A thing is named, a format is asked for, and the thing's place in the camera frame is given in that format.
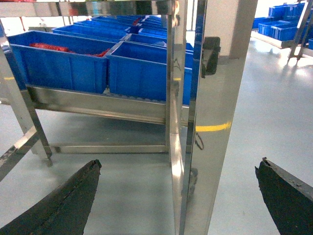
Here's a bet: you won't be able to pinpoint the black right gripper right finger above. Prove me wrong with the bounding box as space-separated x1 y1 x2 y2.
255 158 313 235

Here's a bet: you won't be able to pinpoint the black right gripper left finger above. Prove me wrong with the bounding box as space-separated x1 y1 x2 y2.
0 160 102 235

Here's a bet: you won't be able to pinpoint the far stainless steel shelf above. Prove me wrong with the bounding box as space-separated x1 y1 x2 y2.
251 0 313 62

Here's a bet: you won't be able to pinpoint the large blue plastic bin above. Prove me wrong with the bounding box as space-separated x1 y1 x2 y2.
107 41 194 105

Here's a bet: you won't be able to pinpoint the blue bins on far rack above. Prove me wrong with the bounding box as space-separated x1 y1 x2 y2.
253 2 313 49

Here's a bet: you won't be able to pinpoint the stainless steel roller rack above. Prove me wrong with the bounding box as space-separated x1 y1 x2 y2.
0 0 257 235

